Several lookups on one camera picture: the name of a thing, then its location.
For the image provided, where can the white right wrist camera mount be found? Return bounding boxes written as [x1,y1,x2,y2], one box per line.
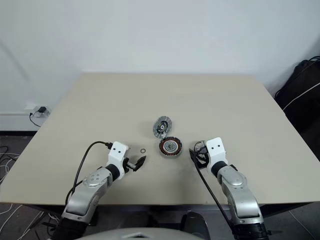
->
[205,136,228,174]

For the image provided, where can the silver round motor cover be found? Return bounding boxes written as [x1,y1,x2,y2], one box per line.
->
[152,115,172,139]

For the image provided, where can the black adapter cable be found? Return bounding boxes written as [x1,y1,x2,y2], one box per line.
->
[29,111,42,128]

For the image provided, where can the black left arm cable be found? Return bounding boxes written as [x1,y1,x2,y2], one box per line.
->
[64,141,113,205]

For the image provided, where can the white cable on bag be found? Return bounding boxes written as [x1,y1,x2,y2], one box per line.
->
[284,86,320,109]

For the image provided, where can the grey robot torso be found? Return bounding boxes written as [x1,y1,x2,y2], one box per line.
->
[81,225,211,240]

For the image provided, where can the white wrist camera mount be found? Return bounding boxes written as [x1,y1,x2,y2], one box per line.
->
[107,141,131,180]
[205,136,228,174]

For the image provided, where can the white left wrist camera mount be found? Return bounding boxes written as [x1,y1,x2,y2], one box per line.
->
[107,141,131,180]

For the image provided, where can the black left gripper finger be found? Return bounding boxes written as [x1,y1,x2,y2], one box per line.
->
[133,161,146,173]
[135,155,148,167]

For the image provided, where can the dark rounded shape under table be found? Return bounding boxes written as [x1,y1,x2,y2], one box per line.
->
[180,210,209,234]

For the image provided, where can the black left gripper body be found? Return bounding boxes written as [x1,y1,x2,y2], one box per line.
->
[124,156,138,174]

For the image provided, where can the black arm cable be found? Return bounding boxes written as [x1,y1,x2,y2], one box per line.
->
[196,159,235,228]
[64,141,113,205]

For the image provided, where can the black bag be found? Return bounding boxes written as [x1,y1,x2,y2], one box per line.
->
[274,55,320,141]

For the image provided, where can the white floor cable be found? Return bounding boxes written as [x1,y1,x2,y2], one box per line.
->
[0,145,19,181]
[0,203,26,240]

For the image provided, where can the round motor stator copper windings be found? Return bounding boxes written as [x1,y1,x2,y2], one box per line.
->
[158,136,184,159]

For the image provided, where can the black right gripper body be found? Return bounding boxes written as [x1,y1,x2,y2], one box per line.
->
[195,144,209,168]

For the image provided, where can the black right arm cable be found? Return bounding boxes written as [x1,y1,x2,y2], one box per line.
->
[196,159,235,228]

